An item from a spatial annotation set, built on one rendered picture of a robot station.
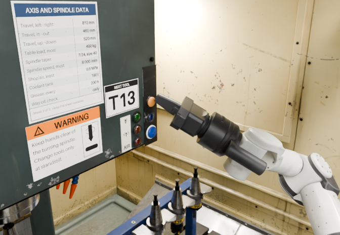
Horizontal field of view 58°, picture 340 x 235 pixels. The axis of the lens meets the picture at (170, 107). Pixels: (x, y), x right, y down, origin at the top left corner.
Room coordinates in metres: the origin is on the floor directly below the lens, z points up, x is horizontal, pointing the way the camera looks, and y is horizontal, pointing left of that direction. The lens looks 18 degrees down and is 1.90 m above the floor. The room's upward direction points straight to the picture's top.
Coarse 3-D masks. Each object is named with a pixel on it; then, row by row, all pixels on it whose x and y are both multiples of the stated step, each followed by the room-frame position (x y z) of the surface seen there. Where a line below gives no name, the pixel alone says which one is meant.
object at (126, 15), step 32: (0, 0) 0.49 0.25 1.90; (32, 0) 0.52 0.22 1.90; (64, 0) 0.57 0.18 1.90; (96, 0) 0.62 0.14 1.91; (128, 0) 0.68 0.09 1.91; (0, 32) 0.48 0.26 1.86; (128, 32) 0.68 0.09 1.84; (0, 64) 0.47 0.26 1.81; (128, 64) 0.68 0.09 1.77; (0, 96) 0.47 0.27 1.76; (0, 128) 0.46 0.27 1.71; (0, 160) 0.45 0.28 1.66; (96, 160) 0.60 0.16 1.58; (0, 192) 0.45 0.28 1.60; (32, 192) 0.49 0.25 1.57
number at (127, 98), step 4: (132, 88) 0.68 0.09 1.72; (136, 88) 0.69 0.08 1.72; (120, 92) 0.65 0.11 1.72; (124, 92) 0.66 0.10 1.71; (128, 92) 0.67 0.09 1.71; (132, 92) 0.68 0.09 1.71; (136, 92) 0.69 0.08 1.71; (120, 96) 0.65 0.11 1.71; (124, 96) 0.66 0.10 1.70; (128, 96) 0.67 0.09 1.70; (132, 96) 0.68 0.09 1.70; (136, 96) 0.69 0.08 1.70; (120, 100) 0.65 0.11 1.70; (124, 100) 0.66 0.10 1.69; (128, 100) 0.67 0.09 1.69; (132, 100) 0.68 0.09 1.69; (136, 100) 0.69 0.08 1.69; (120, 104) 0.65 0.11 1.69; (124, 104) 0.66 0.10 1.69; (128, 104) 0.67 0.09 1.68; (132, 104) 0.68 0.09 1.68; (136, 104) 0.69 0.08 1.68; (120, 108) 0.65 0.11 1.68; (124, 108) 0.66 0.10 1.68
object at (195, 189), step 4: (192, 176) 1.02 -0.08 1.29; (192, 180) 1.01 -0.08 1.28; (196, 180) 1.00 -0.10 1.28; (192, 184) 1.01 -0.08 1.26; (196, 184) 1.00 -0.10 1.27; (192, 188) 1.00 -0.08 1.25; (196, 188) 1.00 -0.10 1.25; (200, 188) 1.02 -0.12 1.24; (192, 192) 1.00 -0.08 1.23; (196, 192) 1.00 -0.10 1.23; (200, 192) 1.01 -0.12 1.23
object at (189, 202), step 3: (183, 195) 1.01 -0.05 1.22; (183, 198) 0.99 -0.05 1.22; (186, 198) 0.99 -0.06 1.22; (189, 198) 0.99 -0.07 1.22; (183, 201) 0.97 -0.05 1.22; (186, 201) 0.97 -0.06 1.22; (189, 201) 0.97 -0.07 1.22; (192, 201) 0.97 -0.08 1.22; (186, 204) 0.95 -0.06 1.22; (189, 204) 0.95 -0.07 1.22; (192, 204) 0.95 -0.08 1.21
